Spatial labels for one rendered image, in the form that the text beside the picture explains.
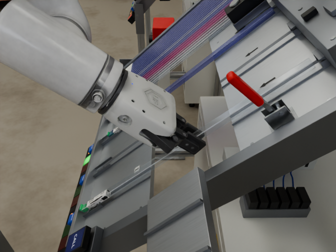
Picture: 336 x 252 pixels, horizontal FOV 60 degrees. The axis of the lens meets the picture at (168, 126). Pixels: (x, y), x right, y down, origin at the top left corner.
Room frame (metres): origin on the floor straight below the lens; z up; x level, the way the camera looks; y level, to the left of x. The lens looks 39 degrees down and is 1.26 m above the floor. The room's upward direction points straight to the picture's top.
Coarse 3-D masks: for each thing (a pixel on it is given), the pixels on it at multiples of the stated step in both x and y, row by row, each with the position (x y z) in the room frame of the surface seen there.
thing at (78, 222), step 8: (104, 120) 0.67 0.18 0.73; (104, 128) 0.64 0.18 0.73; (96, 136) 0.59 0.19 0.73; (96, 144) 0.56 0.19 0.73; (96, 152) 0.54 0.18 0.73; (96, 160) 0.51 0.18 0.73; (88, 168) 0.48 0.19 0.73; (88, 176) 0.45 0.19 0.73; (88, 184) 0.43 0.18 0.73; (80, 192) 0.41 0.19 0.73; (88, 192) 0.41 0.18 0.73; (80, 200) 0.38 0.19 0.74; (88, 200) 0.39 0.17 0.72; (80, 216) 0.35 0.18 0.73; (72, 224) 0.33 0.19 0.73; (80, 224) 0.33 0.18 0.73; (72, 232) 0.31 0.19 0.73
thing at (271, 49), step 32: (224, 32) 0.66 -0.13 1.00; (256, 32) 0.56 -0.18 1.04; (288, 32) 0.49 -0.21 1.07; (224, 64) 0.53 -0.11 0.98; (256, 64) 0.46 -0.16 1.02; (288, 64) 0.41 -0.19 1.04; (320, 64) 0.37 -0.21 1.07; (288, 96) 0.34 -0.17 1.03; (320, 96) 0.31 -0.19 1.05; (256, 128) 0.32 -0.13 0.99
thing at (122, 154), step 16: (112, 128) 0.62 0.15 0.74; (112, 144) 0.54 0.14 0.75; (128, 144) 0.50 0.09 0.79; (144, 144) 0.46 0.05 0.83; (112, 160) 0.48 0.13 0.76; (128, 160) 0.44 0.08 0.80; (144, 160) 0.41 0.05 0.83; (96, 176) 0.46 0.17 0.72; (112, 176) 0.42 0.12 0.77; (144, 176) 0.36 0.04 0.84; (96, 192) 0.41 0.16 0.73; (128, 192) 0.35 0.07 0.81; (144, 192) 0.32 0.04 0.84; (96, 208) 0.35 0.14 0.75; (112, 208) 0.33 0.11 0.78; (128, 208) 0.31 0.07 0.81; (96, 224) 0.32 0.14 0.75
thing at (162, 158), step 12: (288, 72) 0.37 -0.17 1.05; (300, 72) 0.36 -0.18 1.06; (276, 84) 0.36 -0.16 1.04; (264, 96) 0.36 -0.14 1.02; (240, 108) 0.36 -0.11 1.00; (216, 120) 0.36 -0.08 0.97; (228, 120) 0.36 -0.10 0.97; (204, 132) 0.36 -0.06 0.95; (156, 156) 0.37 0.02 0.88; (168, 156) 0.36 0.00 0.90; (144, 168) 0.36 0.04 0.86; (120, 180) 0.37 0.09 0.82; (132, 180) 0.36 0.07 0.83; (108, 192) 0.36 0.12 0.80; (84, 204) 0.37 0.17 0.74
